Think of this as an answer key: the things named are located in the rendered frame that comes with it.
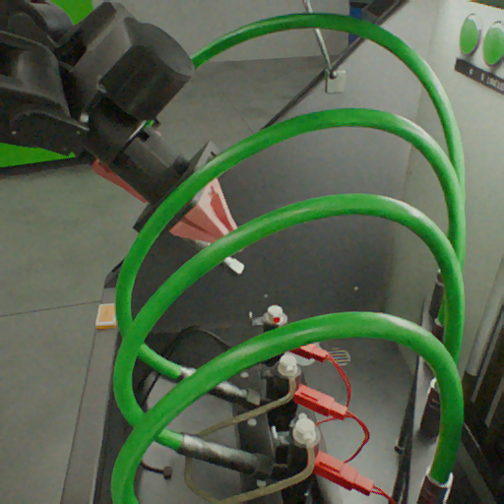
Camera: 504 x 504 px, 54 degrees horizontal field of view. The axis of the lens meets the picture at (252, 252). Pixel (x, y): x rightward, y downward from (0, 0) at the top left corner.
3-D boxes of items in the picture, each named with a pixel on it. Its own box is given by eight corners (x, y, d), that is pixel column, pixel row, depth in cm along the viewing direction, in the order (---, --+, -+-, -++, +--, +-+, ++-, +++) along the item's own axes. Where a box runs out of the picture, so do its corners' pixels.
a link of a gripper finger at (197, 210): (254, 254, 48) (181, 189, 45) (206, 290, 52) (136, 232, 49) (262, 219, 54) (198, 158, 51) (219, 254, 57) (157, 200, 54)
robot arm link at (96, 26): (39, 27, 65) (1, 27, 58) (97, -37, 61) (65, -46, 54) (103, 101, 68) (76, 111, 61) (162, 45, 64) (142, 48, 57)
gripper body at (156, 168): (211, 179, 45) (147, 120, 42) (145, 241, 49) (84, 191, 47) (224, 151, 50) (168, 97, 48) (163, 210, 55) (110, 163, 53)
